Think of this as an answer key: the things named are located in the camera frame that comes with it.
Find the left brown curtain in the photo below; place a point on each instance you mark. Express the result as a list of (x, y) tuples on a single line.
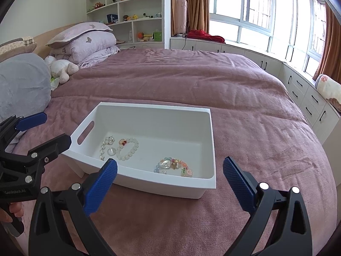
[(191, 5)]

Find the pink plush bedspread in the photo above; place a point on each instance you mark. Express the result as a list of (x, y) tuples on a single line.
[(254, 121)]

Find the right brown curtain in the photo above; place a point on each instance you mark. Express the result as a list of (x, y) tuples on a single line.
[(330, 61)]

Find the red cloth on sill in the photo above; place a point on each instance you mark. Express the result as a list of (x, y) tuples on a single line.
[(202, 35)]

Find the wooden headboard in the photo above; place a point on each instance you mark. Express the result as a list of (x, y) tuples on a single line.
[(42, 50)]

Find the person's left hand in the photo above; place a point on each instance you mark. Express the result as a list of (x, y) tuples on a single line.
[(8, 211)]

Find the folded lilac quilt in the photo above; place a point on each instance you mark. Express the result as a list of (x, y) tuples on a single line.
[(88, 50)]

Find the white plush toy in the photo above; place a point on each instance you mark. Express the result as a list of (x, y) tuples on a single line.
[(61, 69)]

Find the pearl cluster earring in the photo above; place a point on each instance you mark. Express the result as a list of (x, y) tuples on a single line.
[(109, 140)]

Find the floral rolled blanket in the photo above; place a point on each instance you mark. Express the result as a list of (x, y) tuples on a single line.
[(329, 89)]

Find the white window frame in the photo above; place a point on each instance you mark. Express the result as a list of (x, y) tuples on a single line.
[(293, 30)]

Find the pink cylindrical appliance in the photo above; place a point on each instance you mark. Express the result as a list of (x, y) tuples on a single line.
[(180, 17)]

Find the silver heart charm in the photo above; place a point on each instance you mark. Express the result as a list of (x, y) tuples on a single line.
[(111, 151)]

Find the pearl strand earring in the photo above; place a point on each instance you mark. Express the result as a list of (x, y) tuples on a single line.
[(102, 152)]

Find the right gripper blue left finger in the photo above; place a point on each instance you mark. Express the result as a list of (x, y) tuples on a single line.
[(49, 234)]

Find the grey pillow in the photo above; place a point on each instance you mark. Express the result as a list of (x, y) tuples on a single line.
[(25, 86)]

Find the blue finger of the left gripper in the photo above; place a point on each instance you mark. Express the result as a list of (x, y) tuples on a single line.
[(26, 123), (50, 150)]

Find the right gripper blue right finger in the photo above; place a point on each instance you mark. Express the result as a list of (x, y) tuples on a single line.
[(291, 233)]

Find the brown curtain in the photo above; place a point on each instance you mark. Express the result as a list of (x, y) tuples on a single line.
[(330, 61), (191, 5)]

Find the patchwork headboard cushion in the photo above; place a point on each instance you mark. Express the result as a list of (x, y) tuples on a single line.
[(17, 46)]

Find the lilac top pillow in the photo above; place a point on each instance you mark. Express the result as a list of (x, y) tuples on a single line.
[(77, 33)]

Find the white plastic storage bin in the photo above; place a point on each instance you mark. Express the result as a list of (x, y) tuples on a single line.
[(165, 150)]

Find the white window cabinet row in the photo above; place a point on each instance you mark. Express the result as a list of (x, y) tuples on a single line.
[(321, 115)]

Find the white wall bookshelf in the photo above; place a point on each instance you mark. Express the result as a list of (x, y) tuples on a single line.
[(135, 23)]

